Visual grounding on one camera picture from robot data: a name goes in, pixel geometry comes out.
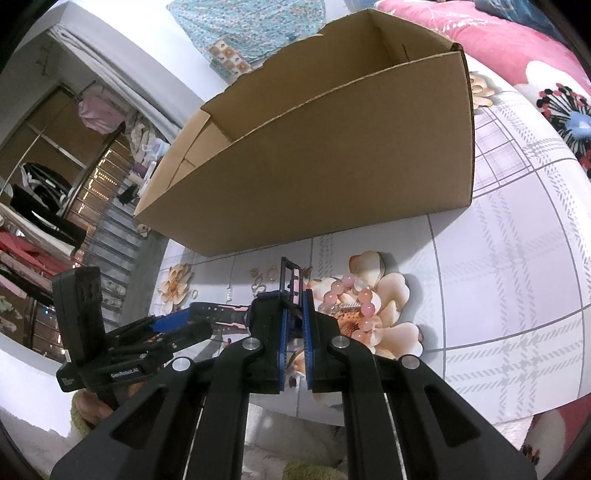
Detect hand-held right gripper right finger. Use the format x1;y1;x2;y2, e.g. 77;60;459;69
302;288;539;480

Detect pink hanging garment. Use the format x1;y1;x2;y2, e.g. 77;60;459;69
78;83;126;134

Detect red hanging garment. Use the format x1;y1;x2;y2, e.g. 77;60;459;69
0;231;70;287

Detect brown cardboard box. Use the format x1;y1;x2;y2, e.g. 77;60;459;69
133;8;476;257

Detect teal patterned cloth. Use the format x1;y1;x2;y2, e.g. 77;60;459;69
167;0;342;79

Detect person's left hand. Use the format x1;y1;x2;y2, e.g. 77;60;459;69
71;390;118;428

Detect black hanging garment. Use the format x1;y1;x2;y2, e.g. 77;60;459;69
9;161;88;250

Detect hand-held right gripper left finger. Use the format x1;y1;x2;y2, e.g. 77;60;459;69
50;295;289;480

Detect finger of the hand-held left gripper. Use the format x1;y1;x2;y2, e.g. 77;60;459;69
104;307;199;343
106;323;215;366

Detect white curtain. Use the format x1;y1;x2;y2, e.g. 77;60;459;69
51;23;206;139

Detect blue printed blanket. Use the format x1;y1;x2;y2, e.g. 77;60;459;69
475;0;568;42

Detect pink bead bracelet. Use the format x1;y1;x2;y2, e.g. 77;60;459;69
318;273;377;342

